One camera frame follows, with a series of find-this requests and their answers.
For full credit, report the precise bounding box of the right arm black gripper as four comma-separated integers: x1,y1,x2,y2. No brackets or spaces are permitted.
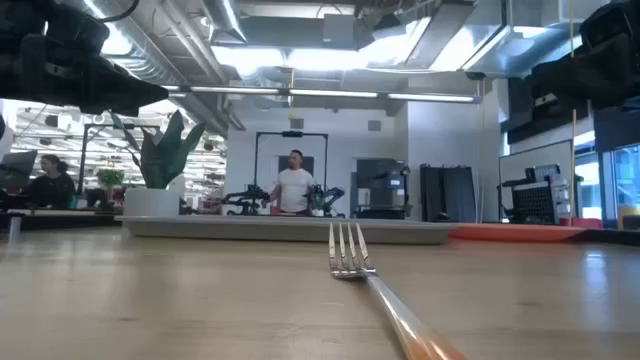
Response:
530,32,640,112

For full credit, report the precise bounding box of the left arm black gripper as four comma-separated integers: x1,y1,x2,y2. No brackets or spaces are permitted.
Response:
0,33,170,117

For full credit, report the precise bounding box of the orange plate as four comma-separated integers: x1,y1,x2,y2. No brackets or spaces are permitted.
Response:
448,222,587,244

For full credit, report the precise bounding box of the grey rectangular tray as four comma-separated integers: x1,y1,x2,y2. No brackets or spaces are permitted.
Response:
115,214,457,246

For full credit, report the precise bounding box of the silver metal fork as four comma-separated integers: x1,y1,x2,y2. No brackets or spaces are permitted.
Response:
327,222,469,360

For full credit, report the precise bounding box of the green snake plant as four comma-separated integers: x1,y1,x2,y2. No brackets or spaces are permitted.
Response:
109,109,207,190

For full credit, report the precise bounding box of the small green potted plant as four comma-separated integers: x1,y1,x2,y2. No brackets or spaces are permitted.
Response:
95,168,126,202

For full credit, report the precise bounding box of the framed whiteboard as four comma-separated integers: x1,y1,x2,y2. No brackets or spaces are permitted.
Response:
497,139,574,222

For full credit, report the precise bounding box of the white round plant pot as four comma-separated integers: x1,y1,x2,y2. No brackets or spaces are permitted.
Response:
122,186,182,219

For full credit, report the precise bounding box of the seated person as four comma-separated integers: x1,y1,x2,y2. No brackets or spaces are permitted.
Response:
27,153,77,210

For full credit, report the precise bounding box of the black pegboard cart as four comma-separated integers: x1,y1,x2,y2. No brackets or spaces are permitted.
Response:
498,163,585,226

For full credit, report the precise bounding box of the dark computer monitor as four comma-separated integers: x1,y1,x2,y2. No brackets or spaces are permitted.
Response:
0,149,39,192

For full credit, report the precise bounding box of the background desk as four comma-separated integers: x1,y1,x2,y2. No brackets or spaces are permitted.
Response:
0,207,124,242

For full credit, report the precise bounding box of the red bin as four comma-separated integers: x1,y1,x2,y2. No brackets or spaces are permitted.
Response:
558,216,604,230

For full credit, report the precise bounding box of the long ceiling light strip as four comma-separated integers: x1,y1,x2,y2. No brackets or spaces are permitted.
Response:
162,84,477,104

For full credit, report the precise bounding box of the black folding screen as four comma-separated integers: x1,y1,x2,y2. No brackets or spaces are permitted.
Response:
419,163,478,224

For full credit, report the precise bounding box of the dark grey machine cabinet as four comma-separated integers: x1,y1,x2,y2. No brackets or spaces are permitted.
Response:
354,158,413,220

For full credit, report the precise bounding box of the silver ceiling air duct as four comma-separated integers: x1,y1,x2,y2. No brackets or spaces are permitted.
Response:
74,0,231,136

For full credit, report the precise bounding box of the yellow hanging cable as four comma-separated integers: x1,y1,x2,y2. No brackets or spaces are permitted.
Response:
568,0,578,227

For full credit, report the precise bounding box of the black metal frame stand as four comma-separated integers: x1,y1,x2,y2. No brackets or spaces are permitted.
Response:
76,122,162,197

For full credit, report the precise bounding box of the black background rig frame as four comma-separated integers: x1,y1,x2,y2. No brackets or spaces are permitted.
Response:
253,130,330,216

